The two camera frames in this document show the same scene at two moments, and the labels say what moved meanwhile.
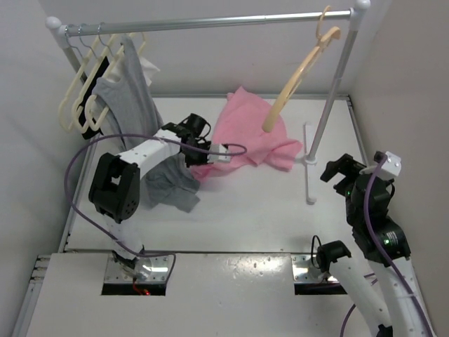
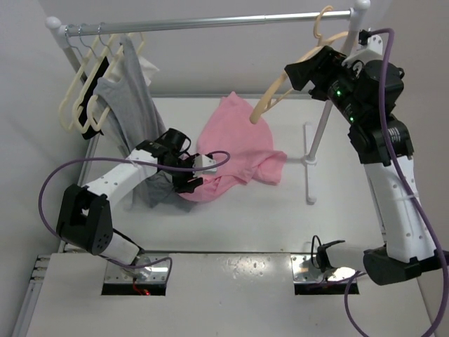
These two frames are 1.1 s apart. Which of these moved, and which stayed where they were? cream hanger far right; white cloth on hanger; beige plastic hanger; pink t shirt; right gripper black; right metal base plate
Moved: beige plastic hanger; right gripper black; pink t shirt
Stayed: right metal base plate; cream hanger far right; white cloth on hanger
